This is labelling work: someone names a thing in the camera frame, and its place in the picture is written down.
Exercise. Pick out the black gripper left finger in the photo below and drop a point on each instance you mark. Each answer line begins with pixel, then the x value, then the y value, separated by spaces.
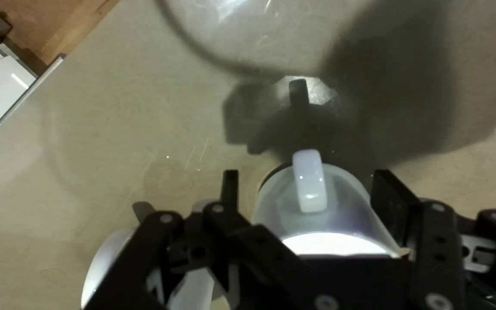
pixel 241 242

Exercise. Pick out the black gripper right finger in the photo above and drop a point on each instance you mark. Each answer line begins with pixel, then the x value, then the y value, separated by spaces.
pixel 437 252

